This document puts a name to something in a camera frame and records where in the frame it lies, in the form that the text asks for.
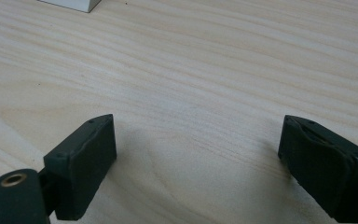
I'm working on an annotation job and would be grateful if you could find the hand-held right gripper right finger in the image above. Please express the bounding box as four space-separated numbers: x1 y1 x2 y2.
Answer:
277 114 358 224

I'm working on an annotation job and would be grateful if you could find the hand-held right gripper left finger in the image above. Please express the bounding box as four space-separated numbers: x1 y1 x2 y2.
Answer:
43 113 117 221

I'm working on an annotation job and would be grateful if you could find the white box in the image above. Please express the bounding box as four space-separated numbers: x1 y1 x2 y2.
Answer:
36 0 103 14

